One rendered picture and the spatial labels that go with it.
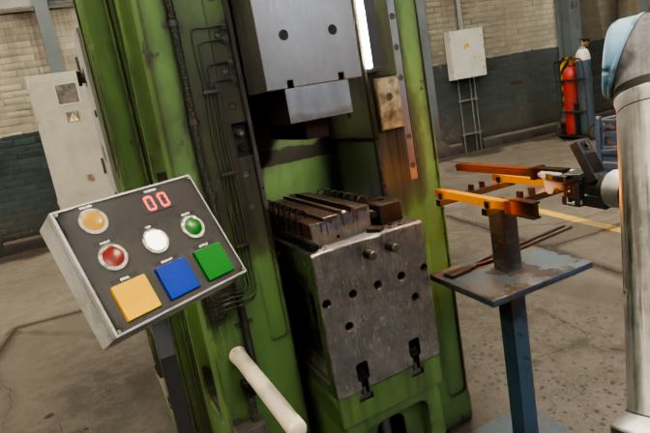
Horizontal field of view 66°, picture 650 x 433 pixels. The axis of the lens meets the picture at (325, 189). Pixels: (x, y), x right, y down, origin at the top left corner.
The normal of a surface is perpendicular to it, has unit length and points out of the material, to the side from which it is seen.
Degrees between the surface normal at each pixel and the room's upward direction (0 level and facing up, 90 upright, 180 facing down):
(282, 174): 90
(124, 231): 60
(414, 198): 90
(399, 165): 90
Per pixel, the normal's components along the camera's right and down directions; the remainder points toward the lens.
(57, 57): 0.30, 0.13
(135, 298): 0.59, -0.50
